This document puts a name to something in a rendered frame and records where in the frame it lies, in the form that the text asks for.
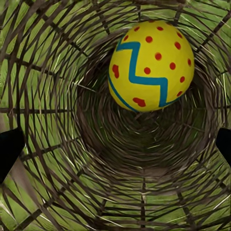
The easter egg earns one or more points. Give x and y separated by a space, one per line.
151 67

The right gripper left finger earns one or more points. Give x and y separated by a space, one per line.
11 144

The wicker basket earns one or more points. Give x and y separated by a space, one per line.
105 169

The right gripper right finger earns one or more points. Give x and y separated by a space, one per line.
223 143

